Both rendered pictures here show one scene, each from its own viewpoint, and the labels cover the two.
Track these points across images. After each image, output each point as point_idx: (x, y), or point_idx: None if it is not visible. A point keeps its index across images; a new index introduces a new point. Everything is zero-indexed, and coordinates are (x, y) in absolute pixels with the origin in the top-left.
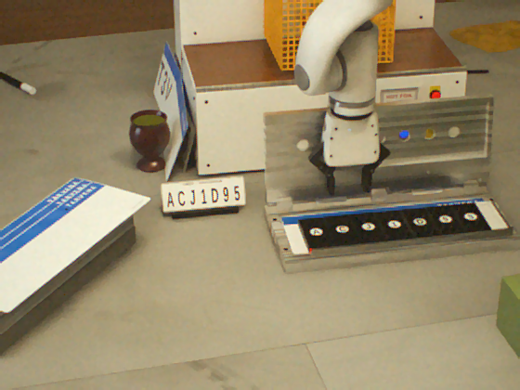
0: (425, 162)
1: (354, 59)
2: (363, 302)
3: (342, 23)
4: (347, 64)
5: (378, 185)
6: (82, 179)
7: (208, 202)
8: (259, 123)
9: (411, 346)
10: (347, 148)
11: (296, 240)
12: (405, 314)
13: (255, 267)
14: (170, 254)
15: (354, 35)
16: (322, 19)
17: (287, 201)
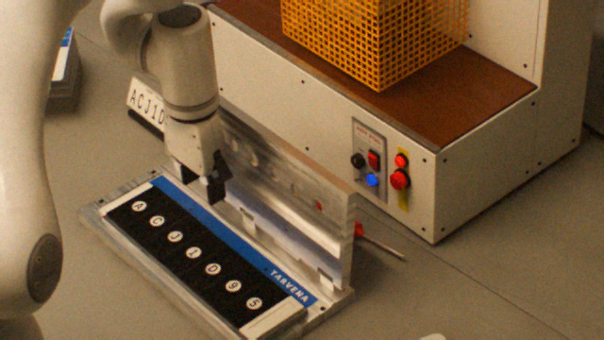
0: (286, 217)
1: (154, 51)
2: (58, 292)
3: (108, 3)
4: (148, 53)
5: (245, 208)
6: (71, 31)
7: (155, 120)
8: (255, 76)
9: None
10: (177, 144)
11: (124, 201)
12: (53, 329)
13: (76, 198)
14: (65, 141)
15: (153, 25)
16: None
17: (181, 164)
